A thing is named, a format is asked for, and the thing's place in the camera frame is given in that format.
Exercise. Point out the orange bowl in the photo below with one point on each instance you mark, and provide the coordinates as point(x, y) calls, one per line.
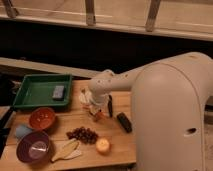
point(42, 118)

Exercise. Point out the grey sponge block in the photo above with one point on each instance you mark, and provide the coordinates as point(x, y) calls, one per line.
point(58, 93)

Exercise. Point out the yellow banana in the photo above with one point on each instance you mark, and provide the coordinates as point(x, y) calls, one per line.
point(66, 150)

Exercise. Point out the green plastic tray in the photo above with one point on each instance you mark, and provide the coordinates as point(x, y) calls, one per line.
point(37, 90)

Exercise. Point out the orange red pepper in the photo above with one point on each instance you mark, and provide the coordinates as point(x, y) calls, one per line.
point(99, 115)

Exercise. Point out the light blue cup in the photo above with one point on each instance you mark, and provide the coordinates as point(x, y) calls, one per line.
point(21, 131)

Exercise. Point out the black rectangular block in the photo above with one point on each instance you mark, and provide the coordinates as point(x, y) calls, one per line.
point(124, 122)

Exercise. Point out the bunch of dark grapes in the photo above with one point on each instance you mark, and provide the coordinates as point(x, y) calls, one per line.
point(85, 135)

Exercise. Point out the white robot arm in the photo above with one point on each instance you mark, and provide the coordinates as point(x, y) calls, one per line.
point(168, 99)

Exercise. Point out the purple bowl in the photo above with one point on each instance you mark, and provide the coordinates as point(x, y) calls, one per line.
point(33, 147)

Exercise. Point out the wooden cutting board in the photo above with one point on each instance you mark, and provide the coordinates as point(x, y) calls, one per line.
point(122, 151)

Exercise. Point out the black handled knife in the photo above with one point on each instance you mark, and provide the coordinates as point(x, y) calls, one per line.
point(110, 106)

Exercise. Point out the yellow round fruit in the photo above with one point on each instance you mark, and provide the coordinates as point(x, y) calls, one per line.
point(103, 146)

